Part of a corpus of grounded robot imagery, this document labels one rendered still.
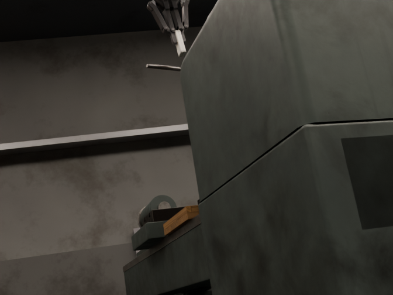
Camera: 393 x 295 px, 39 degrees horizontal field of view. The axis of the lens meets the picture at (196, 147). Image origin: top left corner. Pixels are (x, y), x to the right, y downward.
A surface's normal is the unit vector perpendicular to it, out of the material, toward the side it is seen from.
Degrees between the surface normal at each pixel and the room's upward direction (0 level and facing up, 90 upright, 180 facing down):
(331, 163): 90
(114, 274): 90
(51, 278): 90
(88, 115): 90
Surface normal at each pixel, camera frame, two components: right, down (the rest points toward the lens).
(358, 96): 0.29, -0.31
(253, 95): -0.95, 0.07
